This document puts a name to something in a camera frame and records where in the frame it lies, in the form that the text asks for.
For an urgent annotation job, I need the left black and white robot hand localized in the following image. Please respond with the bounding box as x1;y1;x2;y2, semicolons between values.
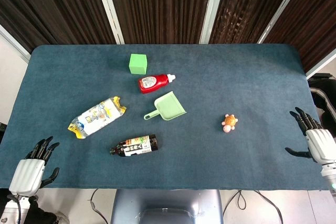
8;136;60;197

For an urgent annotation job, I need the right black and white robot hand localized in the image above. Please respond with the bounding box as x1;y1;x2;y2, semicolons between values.
285;106;336;166

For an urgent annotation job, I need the small orange turtle toy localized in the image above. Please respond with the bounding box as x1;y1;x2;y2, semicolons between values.
220;113;239;133

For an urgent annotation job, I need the red sauce bottle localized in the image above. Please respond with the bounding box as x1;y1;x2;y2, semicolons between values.
138;73;176;94

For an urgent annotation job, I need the black chair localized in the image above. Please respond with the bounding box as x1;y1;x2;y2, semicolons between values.
307;73;336;138

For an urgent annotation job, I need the clear yellow snack package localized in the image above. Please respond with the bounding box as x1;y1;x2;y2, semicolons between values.
67;95;127;140

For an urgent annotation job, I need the dark tea bottle white label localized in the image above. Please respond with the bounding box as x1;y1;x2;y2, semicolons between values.
109;134;159;158

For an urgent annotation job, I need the dark brown slatted panel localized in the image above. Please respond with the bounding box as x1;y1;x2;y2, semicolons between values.
104;0;216;45
264;0;336;74
208;0;300;45
0;0;116;53

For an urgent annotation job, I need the blue table cloth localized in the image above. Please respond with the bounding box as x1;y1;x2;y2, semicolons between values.
0;43;332;191

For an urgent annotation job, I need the grey robot torso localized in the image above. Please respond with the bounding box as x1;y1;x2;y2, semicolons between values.
110;189;224;224

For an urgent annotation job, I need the light green plastic dustpan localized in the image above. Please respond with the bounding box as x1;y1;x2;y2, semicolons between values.
143;90;187;122

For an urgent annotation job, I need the green foam cube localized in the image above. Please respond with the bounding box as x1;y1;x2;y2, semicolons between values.
129;53;148;75

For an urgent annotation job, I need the white divider frame post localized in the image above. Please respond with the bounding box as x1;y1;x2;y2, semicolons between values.
306;49;336;79
92;0;125;45
0;24;32;63
198;0;228;45
257;0;309;44

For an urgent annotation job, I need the black looped floor cable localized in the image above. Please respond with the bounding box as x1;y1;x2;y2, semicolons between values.
223;189;247;217

